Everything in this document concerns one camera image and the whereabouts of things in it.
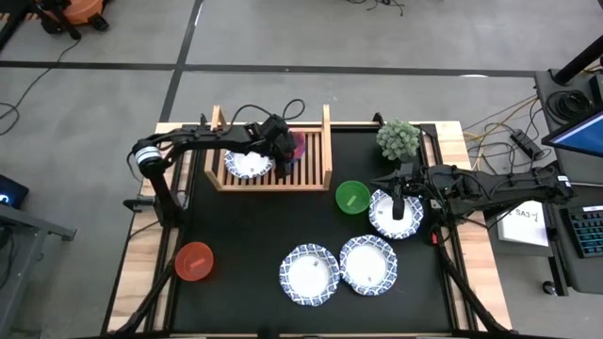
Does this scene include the black box with blue light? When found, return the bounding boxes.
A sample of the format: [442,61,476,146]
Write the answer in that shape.
[0,173,29,211]

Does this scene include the black cable bundle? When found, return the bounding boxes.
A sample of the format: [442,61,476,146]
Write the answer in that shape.
[346,0,406,18]

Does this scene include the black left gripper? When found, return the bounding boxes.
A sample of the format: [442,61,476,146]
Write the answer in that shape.
[257,114,299,179]

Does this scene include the red plastic bowl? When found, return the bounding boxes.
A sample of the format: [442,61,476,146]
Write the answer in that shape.
[173,241,216,283]

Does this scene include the orange shop vacuum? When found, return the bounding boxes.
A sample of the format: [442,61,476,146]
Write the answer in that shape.
[37,0,112,35]

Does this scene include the pink plastic bowl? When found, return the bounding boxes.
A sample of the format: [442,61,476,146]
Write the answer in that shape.
[287,130,308,164]

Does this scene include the black power strip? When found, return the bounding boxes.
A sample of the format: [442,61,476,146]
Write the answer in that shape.
[511,129,546,161]

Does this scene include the blue patterned paper bowl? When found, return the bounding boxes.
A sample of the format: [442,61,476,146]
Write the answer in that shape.
[368,188,425,241]
[278,242,341,308]
[338,234,399,298]
[222,149,276,181]

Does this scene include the yellow floor cable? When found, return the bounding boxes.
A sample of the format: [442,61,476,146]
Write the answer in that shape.
[464,96,538,173]

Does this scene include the green plastic bowl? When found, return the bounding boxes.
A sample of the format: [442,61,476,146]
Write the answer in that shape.
[334,180,372,217]

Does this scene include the coiled black cable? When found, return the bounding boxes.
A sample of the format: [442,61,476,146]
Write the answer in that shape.
[546,89,597,123]

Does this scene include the black floor cable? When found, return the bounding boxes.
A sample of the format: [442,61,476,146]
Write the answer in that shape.
[0,40,82,138]

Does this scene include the black slanted pole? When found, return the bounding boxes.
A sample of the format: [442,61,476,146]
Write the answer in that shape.
[553,35,603,86]

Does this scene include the computer monitor with blue screen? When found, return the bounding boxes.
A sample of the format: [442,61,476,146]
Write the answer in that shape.
[541,110,603,159]

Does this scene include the black table mat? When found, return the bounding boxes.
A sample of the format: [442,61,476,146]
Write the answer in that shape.
[169,124,453,334]

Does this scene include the dark grey desk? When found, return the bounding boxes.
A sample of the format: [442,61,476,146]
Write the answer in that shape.
[534,68,603,296]

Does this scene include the white paper sheet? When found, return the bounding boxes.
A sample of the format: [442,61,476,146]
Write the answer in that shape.
[497,200,552,249]

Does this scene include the backlit black keyboard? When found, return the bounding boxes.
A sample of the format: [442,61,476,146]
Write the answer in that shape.
[567,206,603,259]

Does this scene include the black tripod stand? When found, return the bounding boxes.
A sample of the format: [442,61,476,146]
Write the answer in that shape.
[0,0,34,51]

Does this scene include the small green potted plant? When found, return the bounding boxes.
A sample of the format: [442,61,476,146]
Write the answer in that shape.
[375,118,422,164]

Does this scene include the grey metal cart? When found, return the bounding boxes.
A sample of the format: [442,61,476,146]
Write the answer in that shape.
[0,202,77,339]

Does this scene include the wooden slatted shelf rack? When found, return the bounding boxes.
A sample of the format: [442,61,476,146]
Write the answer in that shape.
[203,104,334,193]

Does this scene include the black aluminium rig frame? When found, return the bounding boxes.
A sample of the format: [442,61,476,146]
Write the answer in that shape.
[101,112,514,339]

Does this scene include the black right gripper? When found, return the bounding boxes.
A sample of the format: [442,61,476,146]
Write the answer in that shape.
[370,162,432,222]

